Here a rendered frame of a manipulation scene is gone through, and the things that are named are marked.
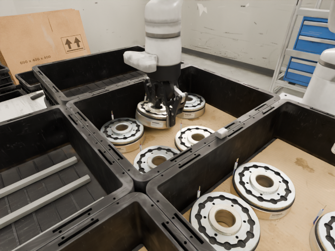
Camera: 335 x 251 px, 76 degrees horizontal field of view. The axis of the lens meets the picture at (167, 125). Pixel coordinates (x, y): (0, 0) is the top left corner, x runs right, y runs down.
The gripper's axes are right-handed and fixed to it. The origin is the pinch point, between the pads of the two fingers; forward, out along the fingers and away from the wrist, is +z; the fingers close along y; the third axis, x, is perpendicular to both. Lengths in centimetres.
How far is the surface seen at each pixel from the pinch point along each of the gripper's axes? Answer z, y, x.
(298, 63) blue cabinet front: 35, 36, -186
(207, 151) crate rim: -5.6, -19.6, 7.1
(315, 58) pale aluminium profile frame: 26, 24, -183
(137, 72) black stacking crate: 3.4, 38.4, -17.1
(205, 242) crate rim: -5.4, -28.9, 18.1
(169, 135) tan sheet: 4.1, -2.7, 0.5
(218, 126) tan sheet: 4.0, -7.8, -12.1
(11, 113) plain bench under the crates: 16, 63, 29
